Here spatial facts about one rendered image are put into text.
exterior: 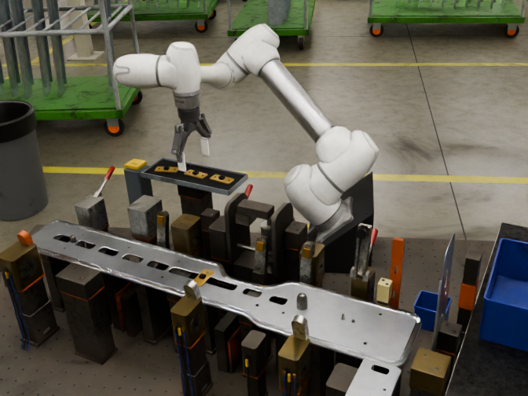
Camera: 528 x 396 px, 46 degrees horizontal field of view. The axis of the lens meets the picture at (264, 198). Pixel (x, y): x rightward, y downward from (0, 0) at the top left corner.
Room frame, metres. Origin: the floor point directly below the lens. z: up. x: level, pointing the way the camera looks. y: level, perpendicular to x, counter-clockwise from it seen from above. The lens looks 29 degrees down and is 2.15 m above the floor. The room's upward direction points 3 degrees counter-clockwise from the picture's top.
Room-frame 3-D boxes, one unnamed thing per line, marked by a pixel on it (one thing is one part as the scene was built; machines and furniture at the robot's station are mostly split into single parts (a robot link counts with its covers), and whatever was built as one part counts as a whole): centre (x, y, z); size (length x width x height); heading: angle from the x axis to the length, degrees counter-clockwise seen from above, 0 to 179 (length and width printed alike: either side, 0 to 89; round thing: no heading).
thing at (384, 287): (1.42, -0.34, 0.88); 0.04 x 0.04 x 0.37; 62
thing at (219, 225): (1.77, 0.13, 0.89); 0.12 x 0.07 x 0.38; 152
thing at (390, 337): (1.57, 0.22, 1.00); 1.38 x 0.22 x 0.02; 62
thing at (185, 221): (1.79, 0.26, 0.89); 0.12 x 0.08 x 0.38; 152
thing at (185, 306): (1.37, 0.24, 0.87); 0.12 x 0.07 x 0.35; 152
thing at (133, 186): (2.09, 0.48, 0.92); 0.08 x 0.08 x 0.44; 62
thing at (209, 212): (1.80, 0.19, 0.90); 0.05 x 0.05 x 0.40; 62
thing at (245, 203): (1.70, 0.02, 0.94); 0.18 x 0.13 x 0.49; 62
